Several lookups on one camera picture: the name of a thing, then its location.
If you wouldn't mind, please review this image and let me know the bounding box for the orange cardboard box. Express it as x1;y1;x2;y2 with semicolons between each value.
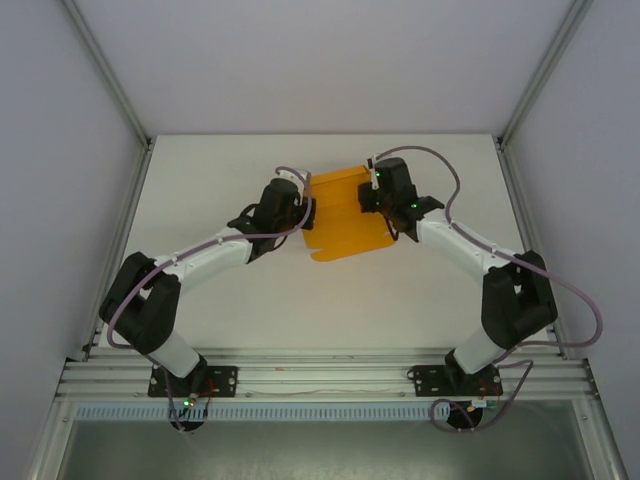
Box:
302;164;397;264

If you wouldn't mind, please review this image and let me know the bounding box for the grey metal panel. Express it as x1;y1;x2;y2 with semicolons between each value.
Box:
55;419;597;480

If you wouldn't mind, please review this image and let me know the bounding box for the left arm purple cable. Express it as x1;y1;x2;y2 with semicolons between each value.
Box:
106;165;318;431

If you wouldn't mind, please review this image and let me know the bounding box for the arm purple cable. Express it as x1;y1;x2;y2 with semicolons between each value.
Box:
369;144;604;434
106;165;318;431

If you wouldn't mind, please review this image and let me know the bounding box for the aluminium table side rail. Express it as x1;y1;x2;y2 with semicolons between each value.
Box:
494;138;574;359
81;138;155;360

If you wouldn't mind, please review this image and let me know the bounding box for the aluminium mounting rail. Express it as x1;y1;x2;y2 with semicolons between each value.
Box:
56;351;600;402

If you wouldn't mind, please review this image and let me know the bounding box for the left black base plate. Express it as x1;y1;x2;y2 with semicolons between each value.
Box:
147;365;239;399

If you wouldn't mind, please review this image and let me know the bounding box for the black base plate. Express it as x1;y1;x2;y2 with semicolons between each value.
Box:
407;364;503;399
147;365;239;399

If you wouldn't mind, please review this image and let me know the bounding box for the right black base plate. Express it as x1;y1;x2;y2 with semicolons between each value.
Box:
407;364;503;399

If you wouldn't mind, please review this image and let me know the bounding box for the aluminium frame post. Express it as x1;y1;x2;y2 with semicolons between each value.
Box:
60;0;153;147
497;0;594;147

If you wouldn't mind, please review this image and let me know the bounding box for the slotted grey cable duct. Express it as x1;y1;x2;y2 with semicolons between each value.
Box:
74;404;482;422

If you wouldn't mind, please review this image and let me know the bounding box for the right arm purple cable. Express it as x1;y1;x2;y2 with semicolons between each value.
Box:
369;144;604;434

